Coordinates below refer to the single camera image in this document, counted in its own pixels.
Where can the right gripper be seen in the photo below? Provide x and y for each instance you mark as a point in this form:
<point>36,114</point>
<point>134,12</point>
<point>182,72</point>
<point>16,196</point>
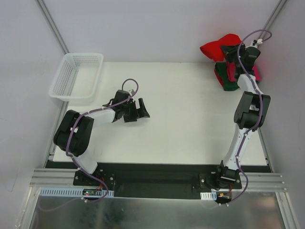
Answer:
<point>228,52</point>

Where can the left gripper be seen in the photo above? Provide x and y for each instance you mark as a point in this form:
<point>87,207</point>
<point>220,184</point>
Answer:
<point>133,111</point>

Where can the red t-shirt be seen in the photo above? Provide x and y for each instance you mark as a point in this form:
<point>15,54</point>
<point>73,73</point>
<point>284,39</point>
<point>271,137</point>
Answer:
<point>218,77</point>
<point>213,50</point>

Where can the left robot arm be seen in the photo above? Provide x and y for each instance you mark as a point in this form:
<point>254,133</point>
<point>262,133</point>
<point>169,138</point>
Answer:
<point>74,132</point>

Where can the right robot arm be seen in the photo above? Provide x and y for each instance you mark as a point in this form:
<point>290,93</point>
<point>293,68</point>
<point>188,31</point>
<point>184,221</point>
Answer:
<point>249,114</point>

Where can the pink folded t-shirt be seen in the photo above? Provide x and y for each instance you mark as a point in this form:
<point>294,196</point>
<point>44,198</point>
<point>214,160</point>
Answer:
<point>231,72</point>

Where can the green folded t-shirt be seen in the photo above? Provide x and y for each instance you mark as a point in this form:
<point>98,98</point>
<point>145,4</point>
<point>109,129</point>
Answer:
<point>222,70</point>

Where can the red folded t-shirt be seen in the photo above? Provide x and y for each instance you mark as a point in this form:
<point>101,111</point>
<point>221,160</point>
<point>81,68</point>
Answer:
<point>218,77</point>

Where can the white plastic basket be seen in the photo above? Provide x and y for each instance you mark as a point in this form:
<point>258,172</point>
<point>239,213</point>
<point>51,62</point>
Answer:
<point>77,77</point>

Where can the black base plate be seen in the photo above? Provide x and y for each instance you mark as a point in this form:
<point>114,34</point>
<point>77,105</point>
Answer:
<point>167,181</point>

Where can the left cable duct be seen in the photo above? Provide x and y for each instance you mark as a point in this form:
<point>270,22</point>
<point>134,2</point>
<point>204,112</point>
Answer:
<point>75,192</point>

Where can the cable duct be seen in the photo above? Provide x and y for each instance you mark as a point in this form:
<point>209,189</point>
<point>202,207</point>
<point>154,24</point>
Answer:
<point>208,196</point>
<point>75,192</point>

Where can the right cable duct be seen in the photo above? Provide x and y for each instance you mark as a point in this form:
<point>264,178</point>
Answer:
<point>208,196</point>

